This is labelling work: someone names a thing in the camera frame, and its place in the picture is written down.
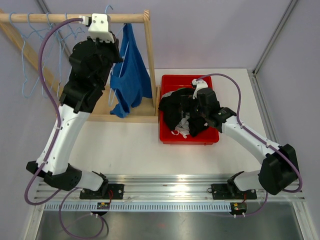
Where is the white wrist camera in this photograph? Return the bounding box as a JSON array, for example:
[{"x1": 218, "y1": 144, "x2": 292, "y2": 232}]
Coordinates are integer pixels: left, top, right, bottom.
[
  {"x1": 191, "y1": 79, "x2": 209, "y2": 100},
  {"x1": 78, "y1": 13, "x2": 115, "y2": 44}
]

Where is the light blue hanger of black top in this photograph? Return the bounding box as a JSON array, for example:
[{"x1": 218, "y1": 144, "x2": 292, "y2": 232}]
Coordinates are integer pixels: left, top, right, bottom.
[{"x1": 64, "y1": 11, "x2": 87, "y2": 41}]

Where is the red plastic bin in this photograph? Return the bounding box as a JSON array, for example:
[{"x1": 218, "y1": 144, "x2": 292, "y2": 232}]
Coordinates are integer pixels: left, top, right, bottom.
[{"x1": 158, "y1": 74, "x2": 220, "y2": 146}]

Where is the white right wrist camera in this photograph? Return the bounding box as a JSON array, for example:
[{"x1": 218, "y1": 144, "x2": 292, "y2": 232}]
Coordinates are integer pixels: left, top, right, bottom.
[{"x1": 191, "y1": 79, "x2": 209, "y2": 100}]

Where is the grey tank top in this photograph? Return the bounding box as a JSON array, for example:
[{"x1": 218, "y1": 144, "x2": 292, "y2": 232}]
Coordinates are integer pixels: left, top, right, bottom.
[{"x1": 158, "y1": 88, "x2": 193, "y2": 131}]

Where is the white camisole tank top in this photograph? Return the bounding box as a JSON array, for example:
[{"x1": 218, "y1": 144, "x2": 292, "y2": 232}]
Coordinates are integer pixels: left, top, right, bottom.
[{"x1": 171, "y1": 126, "x2": 190, "y2": 139}]

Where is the blue tank top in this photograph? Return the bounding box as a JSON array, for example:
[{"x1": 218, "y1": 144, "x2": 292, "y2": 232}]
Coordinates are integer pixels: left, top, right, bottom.
[{"x1": 110, "y1": 23, "x2": 153, "y2": 118}]

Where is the light blue hanger of grey top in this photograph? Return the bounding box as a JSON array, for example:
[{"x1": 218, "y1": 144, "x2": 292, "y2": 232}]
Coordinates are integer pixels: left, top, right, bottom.
[{"x1": 44, "y1": 23, "x2": 87, "y2": 99}]

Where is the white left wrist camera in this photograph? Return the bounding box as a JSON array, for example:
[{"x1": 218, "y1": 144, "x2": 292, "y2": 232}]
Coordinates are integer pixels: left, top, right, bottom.
[{"x1": 78, "y1": 13, "x2": 115, "y2": 44}]

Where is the wooden clothes rack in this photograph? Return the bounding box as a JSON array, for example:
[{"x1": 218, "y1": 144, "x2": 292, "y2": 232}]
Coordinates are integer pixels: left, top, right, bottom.
[{"x1": 0, "y1": 9, "x2": 161, "y2": 124}]

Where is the light blue hanger of green top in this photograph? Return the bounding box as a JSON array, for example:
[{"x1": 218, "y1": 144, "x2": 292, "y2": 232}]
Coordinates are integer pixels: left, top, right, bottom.
[{"x1": 27, "y1": 12, "x2": 65, "y2": 99}]

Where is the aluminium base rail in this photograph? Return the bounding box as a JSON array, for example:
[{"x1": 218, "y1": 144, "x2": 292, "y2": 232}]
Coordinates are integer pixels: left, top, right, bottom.
[{"x1": 33, "y1": 174, "x2": 305, "y2": 212}]

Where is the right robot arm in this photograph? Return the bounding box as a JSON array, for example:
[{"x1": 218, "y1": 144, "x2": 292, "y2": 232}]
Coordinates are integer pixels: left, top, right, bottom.
[{"x1": 180, "y1": 87, "x2": 301, "y2": 198}]

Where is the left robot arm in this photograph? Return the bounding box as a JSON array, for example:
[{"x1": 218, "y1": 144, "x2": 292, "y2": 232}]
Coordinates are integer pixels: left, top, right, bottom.
[{"x1": 26, "y1": 37, "x2": 123, "y2": 199}]

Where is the black tank top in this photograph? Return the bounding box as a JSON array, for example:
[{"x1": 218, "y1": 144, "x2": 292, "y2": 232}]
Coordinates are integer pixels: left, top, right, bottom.
[{"x1": 158, "y1": 88, "x2": 209, "y2": 138}]

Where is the light blue hanger of white top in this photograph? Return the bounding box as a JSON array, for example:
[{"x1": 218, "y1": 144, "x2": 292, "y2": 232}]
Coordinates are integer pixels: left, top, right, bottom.
[{"x1": 9, "y1": 12, "x2": 51, "y2": 99}]

